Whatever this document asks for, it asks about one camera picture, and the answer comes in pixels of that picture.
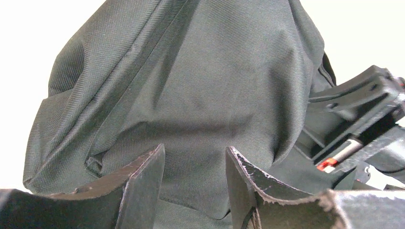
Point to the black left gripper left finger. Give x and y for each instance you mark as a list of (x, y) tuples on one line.
[(124, 199)]

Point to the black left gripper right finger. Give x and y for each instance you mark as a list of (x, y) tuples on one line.
[(260, 201)]

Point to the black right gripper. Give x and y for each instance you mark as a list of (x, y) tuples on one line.
[(351, 122)]

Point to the black fabric student bag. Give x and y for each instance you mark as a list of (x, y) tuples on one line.
[(195, 75)]

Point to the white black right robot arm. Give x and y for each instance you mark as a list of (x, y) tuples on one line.
[(390, 160)]

